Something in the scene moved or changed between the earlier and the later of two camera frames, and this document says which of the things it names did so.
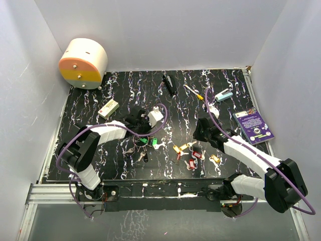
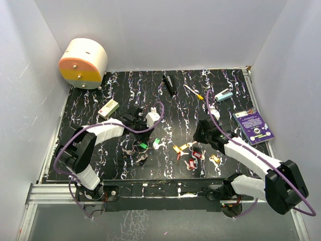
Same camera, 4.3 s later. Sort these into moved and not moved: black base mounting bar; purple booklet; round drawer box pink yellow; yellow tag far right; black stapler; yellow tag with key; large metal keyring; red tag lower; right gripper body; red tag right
Moved: large metal keyring
Not moved: red tag lower; yellow tag far right; red tag right; yellow tag with key; right gripper body; black stapler; black base mounting bar; purple booklet; round drawer box pink yellow
